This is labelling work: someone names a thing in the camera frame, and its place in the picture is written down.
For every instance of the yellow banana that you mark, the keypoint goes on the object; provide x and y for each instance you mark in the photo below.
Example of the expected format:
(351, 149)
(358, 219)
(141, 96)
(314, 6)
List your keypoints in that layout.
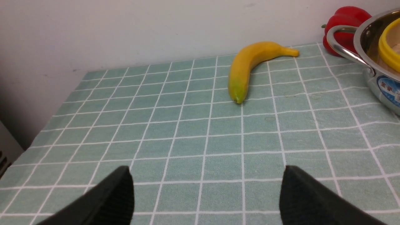
(247, 59)

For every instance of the green checkered tablecloth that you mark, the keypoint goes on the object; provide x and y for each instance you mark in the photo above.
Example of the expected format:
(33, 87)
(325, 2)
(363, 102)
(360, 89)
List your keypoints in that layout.
(198, 158)

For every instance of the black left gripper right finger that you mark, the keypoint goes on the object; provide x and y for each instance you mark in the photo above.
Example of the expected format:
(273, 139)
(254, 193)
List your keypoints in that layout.
(305, 201)

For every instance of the stainless steel pot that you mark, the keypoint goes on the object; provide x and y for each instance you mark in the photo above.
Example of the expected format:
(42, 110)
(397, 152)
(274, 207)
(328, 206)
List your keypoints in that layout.
(383, 83)

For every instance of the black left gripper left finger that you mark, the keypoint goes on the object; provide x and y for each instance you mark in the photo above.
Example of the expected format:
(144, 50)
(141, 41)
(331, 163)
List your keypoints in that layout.
(110, 202)

